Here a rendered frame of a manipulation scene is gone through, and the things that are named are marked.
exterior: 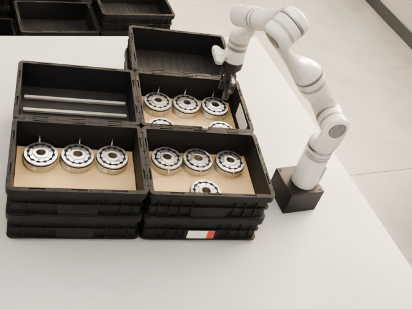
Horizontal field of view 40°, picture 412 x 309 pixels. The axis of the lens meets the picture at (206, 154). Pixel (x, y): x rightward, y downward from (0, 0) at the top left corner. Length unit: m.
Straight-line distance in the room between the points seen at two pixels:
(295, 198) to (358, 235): 0.28
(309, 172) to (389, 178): 1.67
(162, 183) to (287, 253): 0.49
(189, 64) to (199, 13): 2.09
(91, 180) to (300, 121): 1.06
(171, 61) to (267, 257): 0.93
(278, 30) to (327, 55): 2.93
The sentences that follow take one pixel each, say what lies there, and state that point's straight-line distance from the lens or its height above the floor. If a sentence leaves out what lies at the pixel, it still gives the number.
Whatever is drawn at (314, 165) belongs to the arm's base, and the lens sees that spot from 1.98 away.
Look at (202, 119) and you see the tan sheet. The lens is 2.13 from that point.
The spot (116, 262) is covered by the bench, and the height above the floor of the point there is 0.70.
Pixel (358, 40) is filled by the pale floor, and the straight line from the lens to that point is 4.87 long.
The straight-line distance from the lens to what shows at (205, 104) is 2.16.
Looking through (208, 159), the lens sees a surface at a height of 0.86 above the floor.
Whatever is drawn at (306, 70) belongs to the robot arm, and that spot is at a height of 1.30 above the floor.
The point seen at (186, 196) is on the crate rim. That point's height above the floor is 0.93.
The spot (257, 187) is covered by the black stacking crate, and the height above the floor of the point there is 0.85.
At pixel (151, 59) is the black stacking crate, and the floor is 0.83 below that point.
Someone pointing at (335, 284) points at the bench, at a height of 0.70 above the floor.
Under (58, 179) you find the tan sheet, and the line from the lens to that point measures 1.82.
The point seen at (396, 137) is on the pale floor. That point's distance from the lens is 3.99.
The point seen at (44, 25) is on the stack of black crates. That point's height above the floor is 0.38.
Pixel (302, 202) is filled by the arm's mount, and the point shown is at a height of 0.75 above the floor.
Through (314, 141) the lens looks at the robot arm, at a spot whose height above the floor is 1.01.
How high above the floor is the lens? 2.17
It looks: 42 degrees down
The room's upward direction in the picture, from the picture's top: 18 degrees clockwise
